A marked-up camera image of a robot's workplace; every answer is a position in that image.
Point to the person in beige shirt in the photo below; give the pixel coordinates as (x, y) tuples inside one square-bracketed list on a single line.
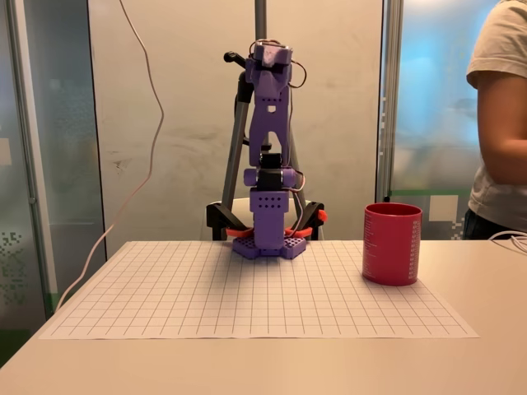
[(506, 41)]

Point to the purple robot arm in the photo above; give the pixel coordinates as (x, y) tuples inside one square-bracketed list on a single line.
[(269, 111)]

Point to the white grid paper sheet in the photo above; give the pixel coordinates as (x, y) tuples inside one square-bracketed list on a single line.
[(185, 296)]

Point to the grey and black tripod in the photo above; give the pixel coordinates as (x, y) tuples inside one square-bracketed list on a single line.
[(260, 20)]

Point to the person's bare forearm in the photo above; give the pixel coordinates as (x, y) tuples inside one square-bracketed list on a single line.
[(510, 160)]

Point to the red cup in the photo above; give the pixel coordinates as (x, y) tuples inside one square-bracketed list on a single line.
[(391, 247)]

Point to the grey metal frame post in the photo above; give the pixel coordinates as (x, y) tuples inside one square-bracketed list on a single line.
[(389, 103), (29, 164)]

